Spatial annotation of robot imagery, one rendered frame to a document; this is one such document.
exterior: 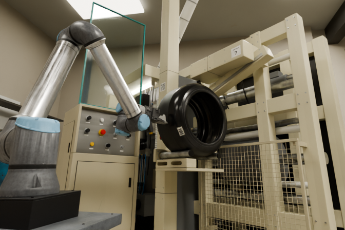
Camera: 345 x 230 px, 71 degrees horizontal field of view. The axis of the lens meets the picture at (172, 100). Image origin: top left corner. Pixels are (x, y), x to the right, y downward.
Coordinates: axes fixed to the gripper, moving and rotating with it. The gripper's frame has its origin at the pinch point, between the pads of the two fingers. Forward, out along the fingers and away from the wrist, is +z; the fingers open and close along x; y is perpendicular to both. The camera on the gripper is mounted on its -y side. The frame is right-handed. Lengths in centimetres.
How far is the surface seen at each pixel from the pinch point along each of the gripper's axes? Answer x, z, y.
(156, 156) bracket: 24.0, 12.4, -19.0
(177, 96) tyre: -7.7, 1.8, 19.6
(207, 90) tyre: -11.5, 26.3, 31.9
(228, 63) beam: -19, 40, 59
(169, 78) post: 26, 16, 50
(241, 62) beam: -27, 47, 60
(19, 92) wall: 380, -74, 99
